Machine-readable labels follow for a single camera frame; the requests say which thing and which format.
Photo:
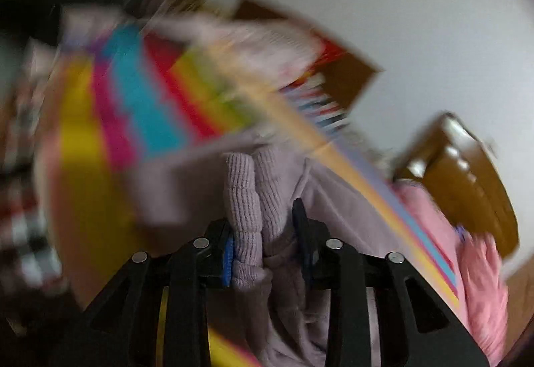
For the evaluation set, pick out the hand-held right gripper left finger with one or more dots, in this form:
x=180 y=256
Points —
x=228 y=262

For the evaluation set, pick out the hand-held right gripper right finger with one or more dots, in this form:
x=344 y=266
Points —
x=306 y=250

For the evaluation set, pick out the plaid cloth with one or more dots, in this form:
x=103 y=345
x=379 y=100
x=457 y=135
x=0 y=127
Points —
x=321 y=104

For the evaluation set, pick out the dark brown wooden board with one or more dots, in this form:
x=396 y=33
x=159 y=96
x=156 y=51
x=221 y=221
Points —
x=350 y=79

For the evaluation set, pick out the glossy wooden headboard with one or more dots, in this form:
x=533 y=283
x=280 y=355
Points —
x=467 y=175

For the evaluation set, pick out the pink quilt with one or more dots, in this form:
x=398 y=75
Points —
x=484 y=287

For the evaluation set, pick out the colourful striped blanket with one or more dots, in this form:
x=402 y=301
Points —
x=137 y=100

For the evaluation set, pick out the red patterned pillow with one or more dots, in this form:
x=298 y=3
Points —
x=329 y=54

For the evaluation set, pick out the black white checked cloth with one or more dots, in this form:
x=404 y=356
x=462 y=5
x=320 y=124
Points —
x=29 y=233

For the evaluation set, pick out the pink floral pillow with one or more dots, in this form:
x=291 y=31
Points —
x=267 y=41

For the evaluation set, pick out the light brown wardrobe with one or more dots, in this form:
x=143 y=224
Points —
x=519 y=287

